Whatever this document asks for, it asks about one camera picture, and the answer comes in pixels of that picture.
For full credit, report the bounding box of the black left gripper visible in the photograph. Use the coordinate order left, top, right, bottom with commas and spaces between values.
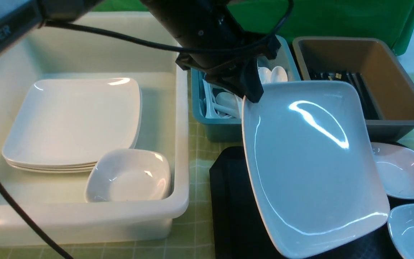
142, 0, 281, 103

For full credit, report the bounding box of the large white rice plate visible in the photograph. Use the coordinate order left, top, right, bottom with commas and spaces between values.
242, 81, 390, 259

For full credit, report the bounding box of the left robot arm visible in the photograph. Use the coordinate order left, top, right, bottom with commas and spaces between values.
0, 0, 294, 103

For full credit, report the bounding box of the pile of white spoons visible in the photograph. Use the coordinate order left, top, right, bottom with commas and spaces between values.
203, 66, 289, 119

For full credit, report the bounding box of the teal plastic bin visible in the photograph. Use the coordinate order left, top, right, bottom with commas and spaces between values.
191, 36, 301, 142

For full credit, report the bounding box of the pile of black chopsticks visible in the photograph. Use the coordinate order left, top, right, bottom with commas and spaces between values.
308, 69, 381, 120

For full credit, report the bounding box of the brown plastic bin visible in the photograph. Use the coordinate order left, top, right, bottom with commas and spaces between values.
292, 36, 414, 142

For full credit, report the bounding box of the black serving tray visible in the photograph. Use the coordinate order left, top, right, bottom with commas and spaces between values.
209, 146, 414, 259

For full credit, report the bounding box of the white bowl in tub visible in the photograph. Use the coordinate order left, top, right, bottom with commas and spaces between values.
84, 149, 171, 203

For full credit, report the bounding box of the green backdrop cloth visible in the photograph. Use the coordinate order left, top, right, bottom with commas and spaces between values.
92, 0, 414, 56

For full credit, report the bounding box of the green checkered tablecloth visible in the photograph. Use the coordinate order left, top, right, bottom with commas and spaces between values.
0, 73, 414, 259

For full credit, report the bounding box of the stack of white square plates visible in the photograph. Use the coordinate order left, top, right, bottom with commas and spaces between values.
2, 77, 143, 167

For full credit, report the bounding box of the large white plastic tub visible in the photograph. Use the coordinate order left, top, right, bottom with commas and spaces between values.
0, 28, 190, 244

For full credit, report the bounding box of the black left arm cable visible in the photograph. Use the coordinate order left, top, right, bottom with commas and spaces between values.
0, 0, 294, 259

